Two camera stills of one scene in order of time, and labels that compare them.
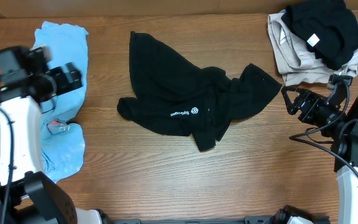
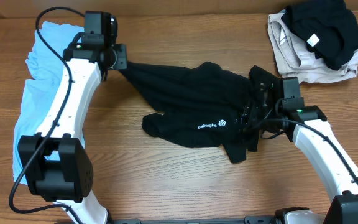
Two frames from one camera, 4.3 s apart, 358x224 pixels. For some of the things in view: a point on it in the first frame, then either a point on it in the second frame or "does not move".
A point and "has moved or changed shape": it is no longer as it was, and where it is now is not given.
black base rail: x=253 y=219 does not move
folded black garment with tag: x=329 y=27 does not move
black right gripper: x=304 y=101 -> x=260 y=90
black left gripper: x=62 y=79 -> x=120 y=56
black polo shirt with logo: x=173 y=96 has moved or changed shape
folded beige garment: x=297 y=60 does not move
